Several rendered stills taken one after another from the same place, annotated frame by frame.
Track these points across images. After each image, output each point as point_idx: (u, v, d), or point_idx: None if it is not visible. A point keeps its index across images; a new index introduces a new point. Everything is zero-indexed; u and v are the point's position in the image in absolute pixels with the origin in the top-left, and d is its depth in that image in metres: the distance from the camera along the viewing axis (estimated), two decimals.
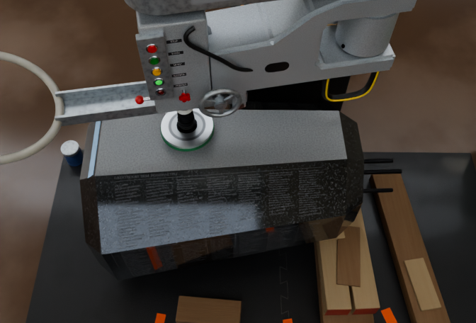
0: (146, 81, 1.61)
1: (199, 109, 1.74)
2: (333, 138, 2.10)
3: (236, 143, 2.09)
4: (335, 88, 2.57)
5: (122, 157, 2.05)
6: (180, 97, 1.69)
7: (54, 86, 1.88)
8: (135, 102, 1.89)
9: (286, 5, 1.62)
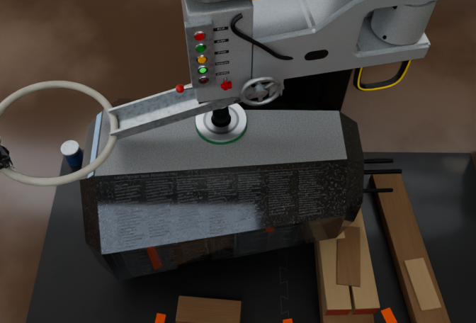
0: (190, 69, 1.64)
1: (239, 97, 1.76)
2: (333, 138, 2.10)
3: (236, 143, 2.09)
4: (335, 88, 2.57)
5: (122, 157, 2.05)
6: (222, 85, 1.72)
7: (108, 103, 2.05)
8: (179, 107, 2.00)
9: None
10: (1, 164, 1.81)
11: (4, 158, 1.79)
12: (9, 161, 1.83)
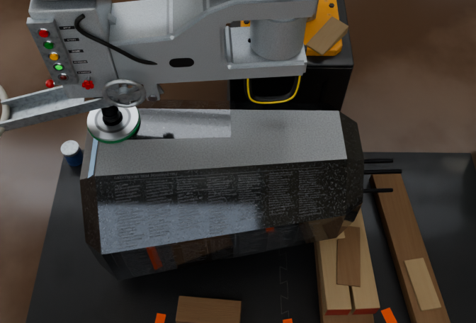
0: (46, 65, 1.65)
1: (103, 98, 1.76)
2: (333, 138, 2.10)
3: (236, 143, 2.09)
4: (335, 88, 2.57)
5: (122, 157, 2.05)
6: (82, 83, 1.72)
7: (3, 95, 2.10)
8: (66, 103, 2.02)
9: (189, 1, 1.63)
10: None
11: None
12: None
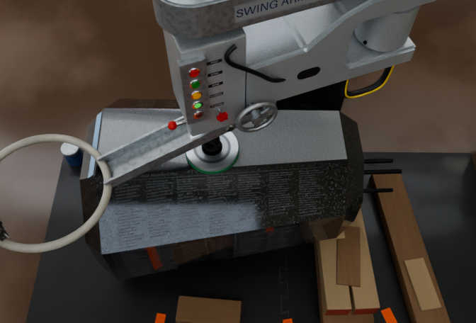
0: (185, 106, 1.56)
1: (236, 127, 1.70)
2: (333, 138, 2.10)
3: None
4: (335, 88, 2.57)
5: None
6: (217, 117, 1.64)
7: (95, 151, 1.96)
8: (171, 143, 1.92)
9: (314, 10, 1.61)
10: None
11: None
12: (4, 232, 1.73)
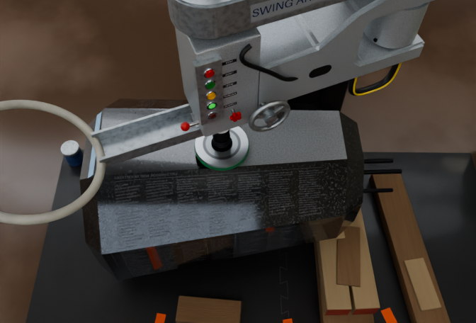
0: (200, 107, 1.56)
1: (249, 126, 1.70)
2: (333, 138, 2.10)
3: None
4: (335, 88, 2.57)
5: None
6: (231, 117, 1.64)
7: (88, 126, 1.78)
8: (174, 129, 1.82)
9: (325, 8, 1.61)
10: None
11: None
12: None
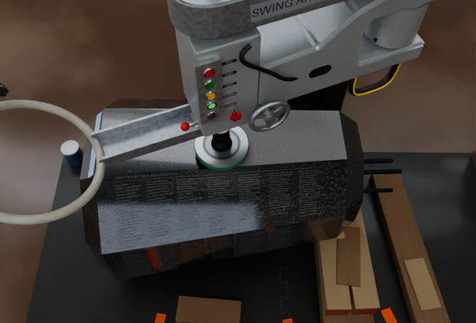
0: (200, 107, 1.56)
1: (249, 126, 1.70)
2: (333, 138, 2.10)
3: None
4: (335, 88, 2.57)
5: None
6: (231, 117, 1.64)
7: (87, 126, 1.78)
8: (174, 129, 1.82)
9: (325, 8, 1.61)
10: None
11: None
12: None
